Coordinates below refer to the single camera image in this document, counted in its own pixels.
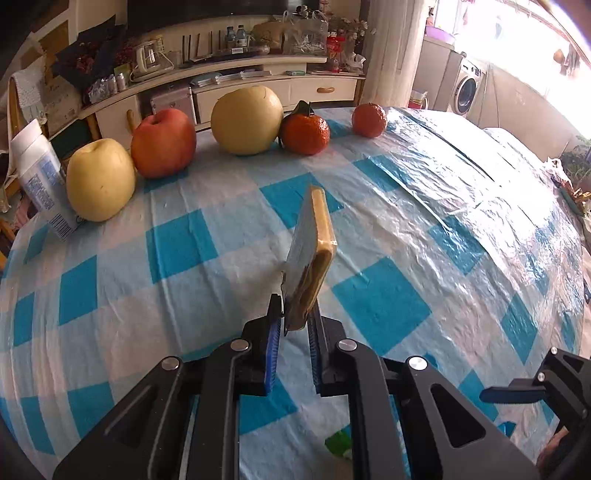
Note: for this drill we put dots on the blue checkered tablecloth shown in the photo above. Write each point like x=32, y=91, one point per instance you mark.
x=415, y=207

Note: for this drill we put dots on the black television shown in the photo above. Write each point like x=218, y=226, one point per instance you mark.
x=207, y=14

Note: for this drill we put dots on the white electric kettle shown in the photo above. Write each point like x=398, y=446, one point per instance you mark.
x=150, y=57

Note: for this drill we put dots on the purple basin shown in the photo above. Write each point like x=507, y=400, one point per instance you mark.
x=441, y=33

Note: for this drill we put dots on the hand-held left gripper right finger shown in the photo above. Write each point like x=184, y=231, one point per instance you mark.
x=315, y=364

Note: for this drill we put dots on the green wrapper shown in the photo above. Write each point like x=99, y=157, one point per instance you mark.
x=339, y=443

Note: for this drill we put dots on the red apple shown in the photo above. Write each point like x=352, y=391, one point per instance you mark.
x=164, y=143

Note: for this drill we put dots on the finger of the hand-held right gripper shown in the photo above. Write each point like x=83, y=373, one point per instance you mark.
x=512, y=394

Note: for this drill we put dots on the clear plastic bag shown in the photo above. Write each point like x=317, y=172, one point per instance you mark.
x=304, y=32

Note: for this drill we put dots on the tangerine with leaf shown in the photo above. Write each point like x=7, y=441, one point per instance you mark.
x=307, y=134

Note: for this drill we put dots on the beige curtain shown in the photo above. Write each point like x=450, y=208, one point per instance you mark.
x=397, y=50

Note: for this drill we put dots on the white TV cabinet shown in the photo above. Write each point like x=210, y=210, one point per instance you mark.
x=304, y=90

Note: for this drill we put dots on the red gift bag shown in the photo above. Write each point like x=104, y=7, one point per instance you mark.
x=334, y=50

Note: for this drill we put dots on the washing machine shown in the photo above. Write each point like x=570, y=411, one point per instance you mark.
x=468, y=87

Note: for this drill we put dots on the potted plant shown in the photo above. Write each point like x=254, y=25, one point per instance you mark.
x=577, y=170

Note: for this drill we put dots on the large yellow pear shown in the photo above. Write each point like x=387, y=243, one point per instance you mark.
x=247, y=120

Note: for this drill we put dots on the water bottles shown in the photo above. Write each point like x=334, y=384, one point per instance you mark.
x=236, y=38

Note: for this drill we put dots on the small yellow pear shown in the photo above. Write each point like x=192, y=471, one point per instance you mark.
x=99, y=180

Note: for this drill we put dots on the blue bouquet of red chillies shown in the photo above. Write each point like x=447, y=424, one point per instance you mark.
x=92, y=50

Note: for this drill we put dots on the silver storage case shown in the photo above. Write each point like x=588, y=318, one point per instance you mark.
x=171, y=102

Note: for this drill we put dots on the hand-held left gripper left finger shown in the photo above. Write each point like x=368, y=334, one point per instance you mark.
x=272, y=364

